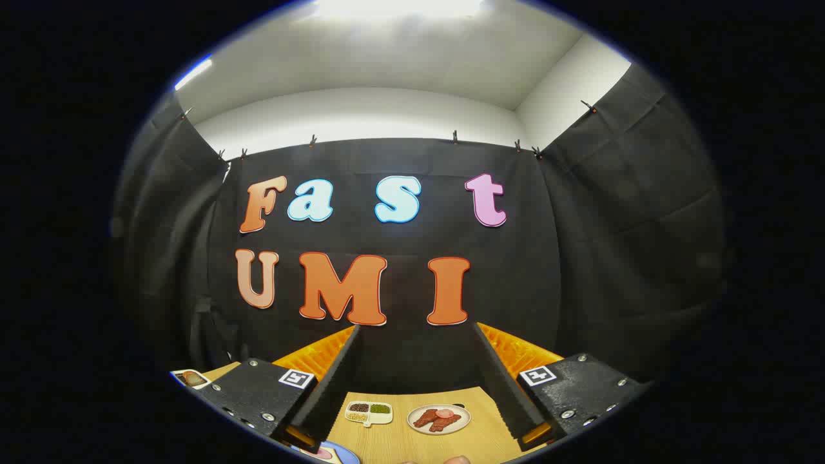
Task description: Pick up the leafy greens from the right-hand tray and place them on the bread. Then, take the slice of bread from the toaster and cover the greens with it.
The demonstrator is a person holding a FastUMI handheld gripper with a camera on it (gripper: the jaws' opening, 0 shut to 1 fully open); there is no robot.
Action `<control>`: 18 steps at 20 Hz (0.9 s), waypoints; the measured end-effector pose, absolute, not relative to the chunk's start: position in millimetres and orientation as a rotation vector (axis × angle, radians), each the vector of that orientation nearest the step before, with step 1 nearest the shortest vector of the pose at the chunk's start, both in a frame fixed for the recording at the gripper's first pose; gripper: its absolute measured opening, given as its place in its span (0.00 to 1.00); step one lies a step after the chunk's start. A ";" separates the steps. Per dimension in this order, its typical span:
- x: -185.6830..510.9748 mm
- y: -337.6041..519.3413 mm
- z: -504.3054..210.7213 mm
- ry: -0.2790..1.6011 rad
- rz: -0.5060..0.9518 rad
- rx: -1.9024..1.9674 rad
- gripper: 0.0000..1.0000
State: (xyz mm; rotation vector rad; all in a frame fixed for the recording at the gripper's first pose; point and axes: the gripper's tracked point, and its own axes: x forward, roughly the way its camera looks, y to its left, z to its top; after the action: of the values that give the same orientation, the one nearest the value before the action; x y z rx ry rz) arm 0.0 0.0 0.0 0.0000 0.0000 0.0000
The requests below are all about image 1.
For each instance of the pink ham slice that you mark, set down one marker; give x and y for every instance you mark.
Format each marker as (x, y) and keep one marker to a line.
(321, 454)

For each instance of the white divided condiment dish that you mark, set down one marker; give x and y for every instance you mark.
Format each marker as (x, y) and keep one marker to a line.
(368, 417)

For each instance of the row of cloth clips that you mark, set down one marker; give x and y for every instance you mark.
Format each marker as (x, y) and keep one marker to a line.
(454, 136)

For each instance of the ceiling light strip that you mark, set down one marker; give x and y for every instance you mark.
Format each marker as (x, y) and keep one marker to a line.
(193, 73)

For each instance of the blue round plate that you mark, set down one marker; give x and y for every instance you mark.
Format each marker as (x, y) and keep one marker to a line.
(348, 455)

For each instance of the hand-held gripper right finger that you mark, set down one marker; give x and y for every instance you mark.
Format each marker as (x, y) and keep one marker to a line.
(499, 380)

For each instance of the pink tomato slice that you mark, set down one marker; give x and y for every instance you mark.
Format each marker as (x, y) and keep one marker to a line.
(445, 413)

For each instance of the ceiling light panel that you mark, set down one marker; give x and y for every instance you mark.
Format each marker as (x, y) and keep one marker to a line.
(399, 8)

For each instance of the cream white toaster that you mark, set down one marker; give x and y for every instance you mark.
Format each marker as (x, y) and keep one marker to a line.
(201, 383)

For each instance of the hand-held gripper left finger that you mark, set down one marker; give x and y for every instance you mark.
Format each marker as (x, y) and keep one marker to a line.
(335, 386)

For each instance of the brown grilled meat piece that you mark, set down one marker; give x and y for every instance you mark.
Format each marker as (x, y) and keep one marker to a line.
(446, 423)
(425, 417)

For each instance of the white oval meat plate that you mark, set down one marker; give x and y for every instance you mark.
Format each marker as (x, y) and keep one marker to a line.
(464, 422)

